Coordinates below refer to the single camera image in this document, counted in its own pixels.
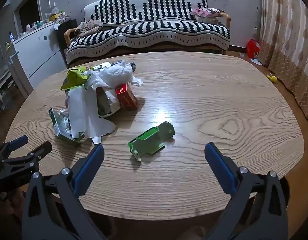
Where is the red box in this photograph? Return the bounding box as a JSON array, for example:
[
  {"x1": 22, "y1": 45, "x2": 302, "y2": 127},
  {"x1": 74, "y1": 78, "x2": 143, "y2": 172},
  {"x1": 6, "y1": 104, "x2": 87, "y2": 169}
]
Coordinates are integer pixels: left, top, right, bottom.
[{"x1": 115, "y1": 83, "x2": 138, "y2": 110}]

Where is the pile of beige clothes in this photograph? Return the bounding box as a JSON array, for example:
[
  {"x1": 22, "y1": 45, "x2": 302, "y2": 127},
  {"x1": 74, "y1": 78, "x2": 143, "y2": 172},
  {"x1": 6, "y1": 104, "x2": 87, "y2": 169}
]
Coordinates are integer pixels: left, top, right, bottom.
[{"x1": 75, "y1": 19, "x2": 104, "y2": 37}]

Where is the beige patterned curtain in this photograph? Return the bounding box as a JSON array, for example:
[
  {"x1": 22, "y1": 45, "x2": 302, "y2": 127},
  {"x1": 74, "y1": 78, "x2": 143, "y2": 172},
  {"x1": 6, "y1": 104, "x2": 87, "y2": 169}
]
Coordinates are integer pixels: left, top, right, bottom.
[{"x1": 259, "y1": 0, "x2": 308, "y2": 128}]

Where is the dark door frame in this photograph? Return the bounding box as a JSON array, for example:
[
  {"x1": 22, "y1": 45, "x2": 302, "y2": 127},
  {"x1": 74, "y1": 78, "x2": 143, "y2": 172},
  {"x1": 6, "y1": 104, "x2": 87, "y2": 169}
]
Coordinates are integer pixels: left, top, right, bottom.
[{"x1": 14, "y1": 0, "x2": 43, "y2": 34}]

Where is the white plastic bag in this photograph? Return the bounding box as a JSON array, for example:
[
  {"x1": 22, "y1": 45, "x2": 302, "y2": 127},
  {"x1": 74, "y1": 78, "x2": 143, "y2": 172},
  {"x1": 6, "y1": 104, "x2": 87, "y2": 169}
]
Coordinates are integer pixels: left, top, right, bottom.
[{"x1": 83, "y1": 60, "x2": 144, "y2": 90}]

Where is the row of small bottles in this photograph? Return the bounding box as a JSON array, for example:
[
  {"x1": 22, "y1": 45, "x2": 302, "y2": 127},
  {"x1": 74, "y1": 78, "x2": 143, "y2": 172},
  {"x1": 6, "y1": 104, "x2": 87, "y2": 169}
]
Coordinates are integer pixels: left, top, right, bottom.
[{"x1": 19, "y1": 20, "x2": 48, "y2": 34}]

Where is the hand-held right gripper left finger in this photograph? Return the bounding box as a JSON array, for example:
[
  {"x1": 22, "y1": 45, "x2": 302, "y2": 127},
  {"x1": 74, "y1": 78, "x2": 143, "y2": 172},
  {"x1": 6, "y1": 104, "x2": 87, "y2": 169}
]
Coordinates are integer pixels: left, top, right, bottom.
[{"x1": 22, "y1": 144, "x2": 112, "y2": 240}]

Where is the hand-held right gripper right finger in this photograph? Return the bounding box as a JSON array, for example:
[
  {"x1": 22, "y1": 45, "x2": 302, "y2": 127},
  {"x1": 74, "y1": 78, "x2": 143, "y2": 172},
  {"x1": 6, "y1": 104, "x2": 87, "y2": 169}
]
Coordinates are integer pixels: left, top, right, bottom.
[{"x1": 204, "y1": 142, "x2": 289, "y2": 240}]

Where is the beige cushion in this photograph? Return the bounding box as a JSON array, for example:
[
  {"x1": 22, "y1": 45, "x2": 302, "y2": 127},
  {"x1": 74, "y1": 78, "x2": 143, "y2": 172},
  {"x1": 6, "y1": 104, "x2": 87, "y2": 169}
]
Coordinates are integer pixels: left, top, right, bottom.
[{"x1": 195, "y1": 15, "x2": 219, "y2": 25}]

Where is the green carton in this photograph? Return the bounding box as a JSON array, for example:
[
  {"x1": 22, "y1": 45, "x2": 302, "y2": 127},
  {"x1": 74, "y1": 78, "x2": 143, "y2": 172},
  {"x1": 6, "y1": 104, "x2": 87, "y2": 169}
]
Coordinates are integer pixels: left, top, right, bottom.
[{"x1": 128, "y1": 121, "x2": 175, "y2": 162}]

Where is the clear plastic bag with clutter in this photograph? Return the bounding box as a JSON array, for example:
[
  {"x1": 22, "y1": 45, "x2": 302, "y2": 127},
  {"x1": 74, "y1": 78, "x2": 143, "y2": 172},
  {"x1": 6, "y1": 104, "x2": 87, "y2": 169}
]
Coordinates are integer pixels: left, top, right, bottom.
[{"x1": 45, "y1": 2, "x2": 69, "y2": 22}]

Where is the pink printed pillow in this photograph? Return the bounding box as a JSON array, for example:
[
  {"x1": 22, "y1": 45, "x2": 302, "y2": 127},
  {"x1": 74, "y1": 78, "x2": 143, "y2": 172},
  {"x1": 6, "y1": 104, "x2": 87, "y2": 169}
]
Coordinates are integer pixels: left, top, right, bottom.
[{"x1": 190, "y1": 8, "x2": 226, "y2": 18}]

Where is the striped black white sofa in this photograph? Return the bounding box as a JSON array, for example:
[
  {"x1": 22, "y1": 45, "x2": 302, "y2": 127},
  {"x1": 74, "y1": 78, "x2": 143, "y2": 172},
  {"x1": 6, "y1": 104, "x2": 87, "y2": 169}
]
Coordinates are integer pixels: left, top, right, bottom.
[{"x1": 66, "y1": 0, "x2": 231, "y2": 65}]

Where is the white cabinet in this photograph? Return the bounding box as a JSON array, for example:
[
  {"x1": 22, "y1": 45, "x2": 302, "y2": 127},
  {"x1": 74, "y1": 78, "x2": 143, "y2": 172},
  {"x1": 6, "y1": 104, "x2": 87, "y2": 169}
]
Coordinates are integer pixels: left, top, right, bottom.
[{"x1": 9, "y1": 21, "x2": 68, "y2": 88}]

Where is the yellow-green wrapper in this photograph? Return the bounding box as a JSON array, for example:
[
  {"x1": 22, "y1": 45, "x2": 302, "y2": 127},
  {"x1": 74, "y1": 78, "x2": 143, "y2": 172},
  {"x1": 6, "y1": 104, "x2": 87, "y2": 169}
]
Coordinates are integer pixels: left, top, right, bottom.
[{"x1": 60, "y1": 66, "x2": 94, "y2": 90}]

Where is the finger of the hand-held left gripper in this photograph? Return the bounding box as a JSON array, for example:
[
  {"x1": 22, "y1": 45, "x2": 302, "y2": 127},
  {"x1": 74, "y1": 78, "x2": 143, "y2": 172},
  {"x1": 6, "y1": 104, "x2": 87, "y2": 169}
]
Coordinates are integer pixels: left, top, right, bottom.
[
  {"x1": 0, "y1": 135, "x2": 29, "y2": 158},
  {"x1": 0, "y1": 141, "x2": 53, "y2": 180}
]

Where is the wooden frame sofa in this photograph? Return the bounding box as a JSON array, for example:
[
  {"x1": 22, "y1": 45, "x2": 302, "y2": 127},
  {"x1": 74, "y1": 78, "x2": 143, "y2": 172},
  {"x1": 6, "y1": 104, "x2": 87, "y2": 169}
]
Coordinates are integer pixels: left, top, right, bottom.
[{"x1": 64, "y1": 0, "x2": 232, "y2": 68}]

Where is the green white box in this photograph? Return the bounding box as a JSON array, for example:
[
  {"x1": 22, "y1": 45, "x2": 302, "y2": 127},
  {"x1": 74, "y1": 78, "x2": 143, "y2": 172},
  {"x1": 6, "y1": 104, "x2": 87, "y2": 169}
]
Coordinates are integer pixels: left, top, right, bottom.
[{"x1": 49, "y1": 107, "x2": 85, "y2": 143}]

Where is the red plastic bag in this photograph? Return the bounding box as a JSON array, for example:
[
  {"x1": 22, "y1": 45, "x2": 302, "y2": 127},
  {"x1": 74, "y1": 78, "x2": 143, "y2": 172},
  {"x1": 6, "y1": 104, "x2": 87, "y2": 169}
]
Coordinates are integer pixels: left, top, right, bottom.
[{"x1": 246, "y1": 39, "x2": 261, "y2": 58}]

